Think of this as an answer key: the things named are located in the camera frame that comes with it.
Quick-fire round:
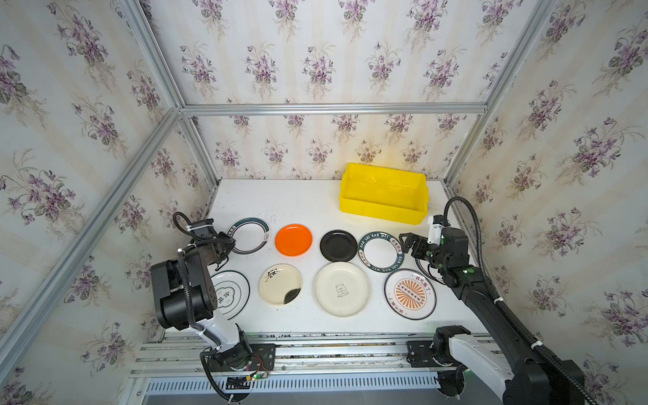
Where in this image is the cream plate black ink pattern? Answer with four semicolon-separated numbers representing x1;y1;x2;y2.
258;263;303;305

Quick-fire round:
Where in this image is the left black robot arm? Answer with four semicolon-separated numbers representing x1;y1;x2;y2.
150;211;253;370

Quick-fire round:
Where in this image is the white plate green text rim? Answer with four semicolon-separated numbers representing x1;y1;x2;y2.
358;231;404;273

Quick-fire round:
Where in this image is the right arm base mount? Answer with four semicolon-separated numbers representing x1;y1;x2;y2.
407;326;471;398

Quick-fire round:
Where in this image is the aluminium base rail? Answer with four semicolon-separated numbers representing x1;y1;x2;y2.
120;332;461;404

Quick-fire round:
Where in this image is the orange plastic plate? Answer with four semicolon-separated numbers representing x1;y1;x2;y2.
275;224;313;257

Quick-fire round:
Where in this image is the yellow plastic bin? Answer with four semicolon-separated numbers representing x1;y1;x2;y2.
339;163;430;225

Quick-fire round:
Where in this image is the aluminium frame post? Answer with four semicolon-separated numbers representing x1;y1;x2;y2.
442;0;557;187
0;0;221;376

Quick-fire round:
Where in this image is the white plate orange sunburst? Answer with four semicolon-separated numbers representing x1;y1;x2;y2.
383;269;437;321

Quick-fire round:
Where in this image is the aluminium frame back crossbar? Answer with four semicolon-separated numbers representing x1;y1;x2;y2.
181;102;488;116

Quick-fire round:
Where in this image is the black round plate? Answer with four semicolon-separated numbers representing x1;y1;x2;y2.
320;229;358;263

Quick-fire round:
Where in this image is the aluminium frame post left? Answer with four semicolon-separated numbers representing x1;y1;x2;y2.
0;0;221;376

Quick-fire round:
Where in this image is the cream plate bear drawing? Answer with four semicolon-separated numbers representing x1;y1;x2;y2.
313;262;371;317

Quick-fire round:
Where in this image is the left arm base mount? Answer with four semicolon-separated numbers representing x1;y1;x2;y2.
199;344;277;404

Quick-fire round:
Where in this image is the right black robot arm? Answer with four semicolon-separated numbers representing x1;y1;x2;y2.
398;207;596;404

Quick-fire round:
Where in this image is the aluminium frame post right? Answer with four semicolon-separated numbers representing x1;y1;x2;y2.
442;0;557;187

